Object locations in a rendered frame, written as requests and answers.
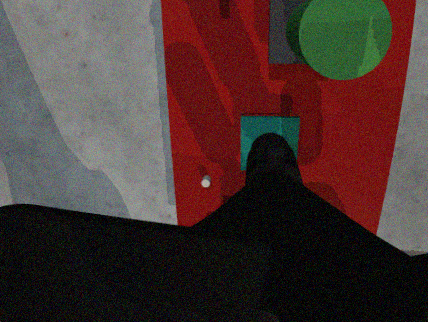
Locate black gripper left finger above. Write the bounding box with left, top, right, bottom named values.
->
left=0, top=172, right=279, bottom=322

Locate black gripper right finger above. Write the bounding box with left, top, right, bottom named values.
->
left=270, top=173, right=428, bottom=322

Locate red circuit board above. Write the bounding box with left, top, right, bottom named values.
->
left=161, top=0, right=416, bottom=235

